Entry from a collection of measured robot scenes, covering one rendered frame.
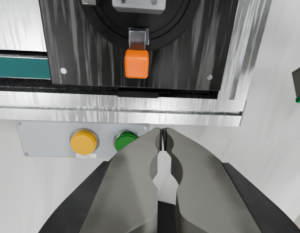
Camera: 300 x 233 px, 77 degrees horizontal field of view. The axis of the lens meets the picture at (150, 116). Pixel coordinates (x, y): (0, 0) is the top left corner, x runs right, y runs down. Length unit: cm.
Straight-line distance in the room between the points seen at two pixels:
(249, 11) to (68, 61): 25
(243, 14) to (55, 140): 33
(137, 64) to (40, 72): 19
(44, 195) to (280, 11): 65
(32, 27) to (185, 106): 26
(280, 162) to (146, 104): 40
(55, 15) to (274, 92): 42
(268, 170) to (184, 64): 39
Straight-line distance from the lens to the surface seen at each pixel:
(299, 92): 29
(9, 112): 35
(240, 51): 31
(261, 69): 44
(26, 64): 33
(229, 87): 31
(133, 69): 16
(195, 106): 30
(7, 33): 37
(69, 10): 28
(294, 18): 46
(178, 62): 27
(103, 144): 32
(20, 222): 69
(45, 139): 35
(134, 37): 16
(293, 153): 58
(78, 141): 32
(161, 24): 24
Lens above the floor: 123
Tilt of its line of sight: 67 degrees down
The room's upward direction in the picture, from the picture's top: 175 degrees clockwise
